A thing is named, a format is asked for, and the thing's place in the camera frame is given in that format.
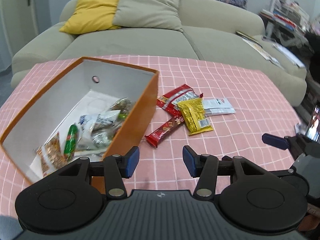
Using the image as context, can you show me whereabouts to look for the beige cushion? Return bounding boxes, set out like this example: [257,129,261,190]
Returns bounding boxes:
[113,0,182,32]

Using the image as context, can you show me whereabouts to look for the blue white snack packet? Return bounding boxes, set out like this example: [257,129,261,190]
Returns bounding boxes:
[76,110,123,151]

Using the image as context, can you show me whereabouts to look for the beige sofa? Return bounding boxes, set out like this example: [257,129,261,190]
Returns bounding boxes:
[11,0,307,107]

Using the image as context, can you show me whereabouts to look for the clear nut snack bag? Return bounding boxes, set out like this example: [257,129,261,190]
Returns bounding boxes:
[108,98,135,119]

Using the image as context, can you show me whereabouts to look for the orange storage box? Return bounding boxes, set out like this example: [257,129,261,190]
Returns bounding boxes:
[1,57,159,185]

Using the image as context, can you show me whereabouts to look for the pink checkered tablecloth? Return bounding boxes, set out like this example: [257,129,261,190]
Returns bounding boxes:
[1,55,299,216]

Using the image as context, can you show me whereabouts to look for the yellow cushion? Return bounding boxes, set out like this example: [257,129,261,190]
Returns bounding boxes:
[60,0,120,35]

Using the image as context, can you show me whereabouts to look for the yellow snack packet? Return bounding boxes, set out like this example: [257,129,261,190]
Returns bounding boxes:
[177,98,214,135]

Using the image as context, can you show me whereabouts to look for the orange white snack packet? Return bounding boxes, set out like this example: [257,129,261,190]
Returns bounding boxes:
[36,132,67,177]

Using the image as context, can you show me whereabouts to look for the red silver snack packet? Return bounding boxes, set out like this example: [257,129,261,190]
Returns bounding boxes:
[157,84,203,117]

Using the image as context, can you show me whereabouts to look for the red chocolate wafer bar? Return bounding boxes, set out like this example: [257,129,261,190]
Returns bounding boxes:
[145,116,184,148]

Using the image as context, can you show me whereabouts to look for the papers on sofa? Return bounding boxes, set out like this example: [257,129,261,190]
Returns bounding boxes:
[235,31,306,70]

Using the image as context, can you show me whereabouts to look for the cluttered desk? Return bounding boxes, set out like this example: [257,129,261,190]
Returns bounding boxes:
[259,0,310,48]

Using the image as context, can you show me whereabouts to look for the smartphone on stand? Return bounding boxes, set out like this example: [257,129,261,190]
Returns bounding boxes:
[295,106,320,142]

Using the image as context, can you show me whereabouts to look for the green sausage snack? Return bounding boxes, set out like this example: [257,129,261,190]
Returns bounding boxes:
[63,124,78,161]

